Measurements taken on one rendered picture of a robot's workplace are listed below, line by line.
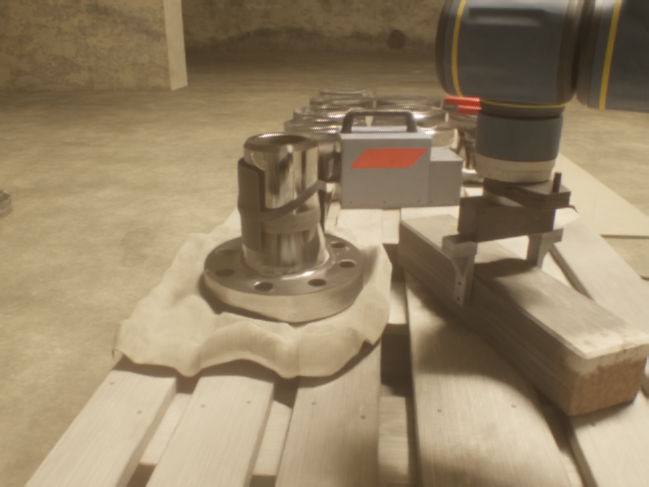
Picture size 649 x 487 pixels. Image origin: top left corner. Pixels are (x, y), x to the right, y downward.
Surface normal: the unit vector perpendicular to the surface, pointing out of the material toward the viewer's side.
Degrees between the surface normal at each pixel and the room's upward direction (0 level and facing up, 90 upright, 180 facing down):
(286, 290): 0
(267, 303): 90
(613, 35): 73
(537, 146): 90
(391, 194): 90
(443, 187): 90
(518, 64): 107
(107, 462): 0
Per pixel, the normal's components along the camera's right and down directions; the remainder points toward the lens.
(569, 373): -0.94, 0.13
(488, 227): 0.32, 0.36
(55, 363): 0.00, -0.92
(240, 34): -0.10, 0.38
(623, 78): -0.46, 0.64
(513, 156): -0.39, 0.36
